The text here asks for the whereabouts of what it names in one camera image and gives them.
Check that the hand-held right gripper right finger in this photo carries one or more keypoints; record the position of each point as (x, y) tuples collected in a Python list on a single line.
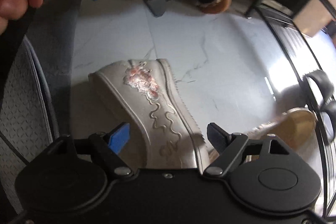
[(216, 137)]

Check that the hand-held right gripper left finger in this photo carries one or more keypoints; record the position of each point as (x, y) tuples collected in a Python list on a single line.
[(119, 138)]

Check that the white embroidered shoe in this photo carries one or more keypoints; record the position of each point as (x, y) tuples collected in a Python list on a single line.
[(147, 98), (296, 124)]

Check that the person's left hand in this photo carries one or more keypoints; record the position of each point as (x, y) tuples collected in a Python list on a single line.
[(13, 7)]

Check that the grey patterned floor mat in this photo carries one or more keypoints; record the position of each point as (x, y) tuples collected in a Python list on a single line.
[(21, 113)]

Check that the black slide slipper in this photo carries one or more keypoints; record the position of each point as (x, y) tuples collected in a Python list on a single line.
[(321, 82), (331, 108)]

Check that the brown cardboard box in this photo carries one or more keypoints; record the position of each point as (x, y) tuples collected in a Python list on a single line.
[(312, 14)]

